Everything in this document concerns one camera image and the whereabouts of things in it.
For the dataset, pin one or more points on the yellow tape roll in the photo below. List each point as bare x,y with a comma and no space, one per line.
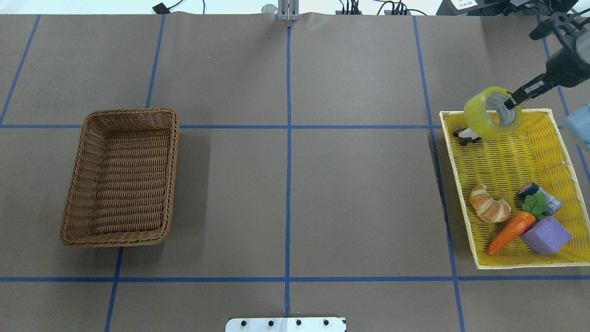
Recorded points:
488,117

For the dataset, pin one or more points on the yellow plastic basket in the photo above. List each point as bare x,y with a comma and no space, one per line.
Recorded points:
535,152

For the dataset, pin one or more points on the brown wicker basket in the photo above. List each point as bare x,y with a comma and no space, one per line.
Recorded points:
123,180

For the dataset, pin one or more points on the panda figurine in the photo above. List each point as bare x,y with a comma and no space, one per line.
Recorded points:
466,136

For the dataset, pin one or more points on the small black-lidded jar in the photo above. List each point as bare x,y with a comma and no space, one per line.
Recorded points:
537,201

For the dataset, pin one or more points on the toy carrot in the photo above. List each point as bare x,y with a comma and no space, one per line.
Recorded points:
521,221

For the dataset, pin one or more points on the toy croissant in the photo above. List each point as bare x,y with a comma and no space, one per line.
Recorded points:
488,209

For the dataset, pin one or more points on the purple foam block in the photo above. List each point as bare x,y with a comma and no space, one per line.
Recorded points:
547,236

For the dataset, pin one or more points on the small black usb device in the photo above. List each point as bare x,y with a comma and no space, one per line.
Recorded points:
160,9

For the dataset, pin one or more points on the aluminium frame post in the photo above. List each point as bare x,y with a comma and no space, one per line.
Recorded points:
288,10

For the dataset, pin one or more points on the white camera stand post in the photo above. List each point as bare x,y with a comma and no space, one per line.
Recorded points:
287,324

